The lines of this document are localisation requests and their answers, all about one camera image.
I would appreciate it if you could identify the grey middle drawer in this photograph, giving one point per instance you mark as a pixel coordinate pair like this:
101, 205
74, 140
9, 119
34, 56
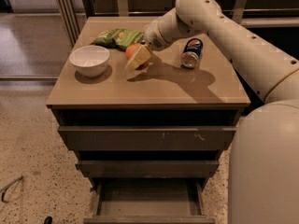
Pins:
148, 169

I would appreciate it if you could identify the blue pepsi can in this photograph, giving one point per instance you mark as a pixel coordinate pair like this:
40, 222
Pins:
191, 53

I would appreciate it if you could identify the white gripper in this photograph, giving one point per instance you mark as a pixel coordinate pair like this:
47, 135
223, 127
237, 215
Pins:
153, 36

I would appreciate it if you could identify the grey top drawer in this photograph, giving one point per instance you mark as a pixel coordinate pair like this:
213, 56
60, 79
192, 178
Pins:
91, 138

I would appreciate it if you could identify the grey drawer cabinet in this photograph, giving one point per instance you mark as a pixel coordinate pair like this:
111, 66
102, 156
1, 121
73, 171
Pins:
163, 94

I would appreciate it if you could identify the white bowl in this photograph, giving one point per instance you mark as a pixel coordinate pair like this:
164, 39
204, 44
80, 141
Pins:
90, 61

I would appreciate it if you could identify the metal railing frame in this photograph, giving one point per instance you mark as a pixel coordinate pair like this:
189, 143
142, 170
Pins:
264, 16

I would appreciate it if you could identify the green chip bag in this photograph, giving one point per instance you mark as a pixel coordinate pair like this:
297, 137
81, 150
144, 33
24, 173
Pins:
119, 38

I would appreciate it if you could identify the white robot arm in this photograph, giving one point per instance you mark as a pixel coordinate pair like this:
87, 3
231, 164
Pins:
263, 184

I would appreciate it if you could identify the open grey bottom drawer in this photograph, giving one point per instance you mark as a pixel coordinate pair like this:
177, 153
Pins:
149, 201

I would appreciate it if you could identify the orange fruit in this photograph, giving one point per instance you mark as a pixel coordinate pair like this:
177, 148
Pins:
130, 50

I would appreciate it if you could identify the black object on floor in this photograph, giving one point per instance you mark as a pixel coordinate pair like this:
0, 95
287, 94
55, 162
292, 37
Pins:
48, 220

